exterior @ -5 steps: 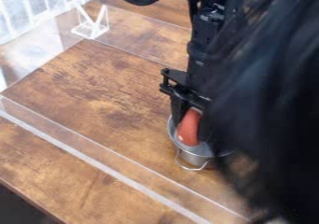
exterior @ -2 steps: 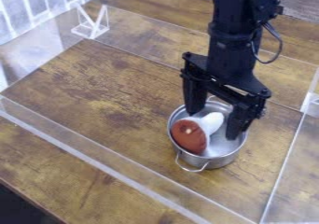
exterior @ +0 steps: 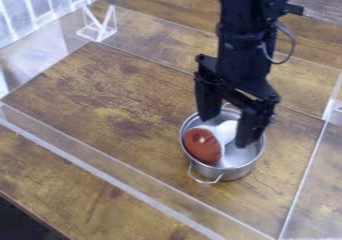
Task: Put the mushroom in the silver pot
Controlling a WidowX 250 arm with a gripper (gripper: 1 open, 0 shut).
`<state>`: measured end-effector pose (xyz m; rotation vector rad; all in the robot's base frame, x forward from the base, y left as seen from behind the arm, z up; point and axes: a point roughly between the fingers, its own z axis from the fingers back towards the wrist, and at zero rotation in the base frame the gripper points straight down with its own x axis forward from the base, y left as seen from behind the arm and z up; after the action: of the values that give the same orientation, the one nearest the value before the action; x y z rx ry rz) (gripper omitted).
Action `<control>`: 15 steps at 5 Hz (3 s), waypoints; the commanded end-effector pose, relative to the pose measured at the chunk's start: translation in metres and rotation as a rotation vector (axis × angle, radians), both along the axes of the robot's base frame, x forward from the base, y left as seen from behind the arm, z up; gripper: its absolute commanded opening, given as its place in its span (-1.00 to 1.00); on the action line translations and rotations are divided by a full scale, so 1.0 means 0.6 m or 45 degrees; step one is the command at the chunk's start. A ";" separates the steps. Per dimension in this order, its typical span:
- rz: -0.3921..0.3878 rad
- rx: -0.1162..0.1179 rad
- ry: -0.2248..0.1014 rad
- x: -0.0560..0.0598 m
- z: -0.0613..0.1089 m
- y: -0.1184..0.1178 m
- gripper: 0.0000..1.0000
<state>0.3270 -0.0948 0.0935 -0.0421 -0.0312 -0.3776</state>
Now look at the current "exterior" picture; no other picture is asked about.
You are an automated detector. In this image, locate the silver metal pot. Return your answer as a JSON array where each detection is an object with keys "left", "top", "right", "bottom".
[{"left": 178, "top": 107, "right": 264, "bottom": 184}]

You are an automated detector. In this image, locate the red plush mushroom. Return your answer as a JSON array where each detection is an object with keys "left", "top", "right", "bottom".
[{"left": 182, "top": 120, "right": 237, "bottom": 164}]

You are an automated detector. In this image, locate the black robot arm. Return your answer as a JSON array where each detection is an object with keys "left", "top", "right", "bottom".
[{"left": 194, "top": 0, "right": 303, "bottom": 148}]

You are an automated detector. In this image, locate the clear acrylic triangle bracket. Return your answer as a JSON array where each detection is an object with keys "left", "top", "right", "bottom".
[{"left": 76, "top": 5, "right": 117, "bottom": 42}]

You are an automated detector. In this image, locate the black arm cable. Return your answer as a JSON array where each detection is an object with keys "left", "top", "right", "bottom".
[{"left": 259, "top": 18, "right": 297, "bottom": 65}]

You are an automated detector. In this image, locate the clear acrylic enclosure wall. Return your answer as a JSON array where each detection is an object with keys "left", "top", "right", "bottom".
[{"left": 0, "top": 102, "right": 273, "bottom": 240}]

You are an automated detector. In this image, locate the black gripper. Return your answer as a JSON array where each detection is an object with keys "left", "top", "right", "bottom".
[{"left": 194, "top": 27, "right": 279, "bottom": 148}]

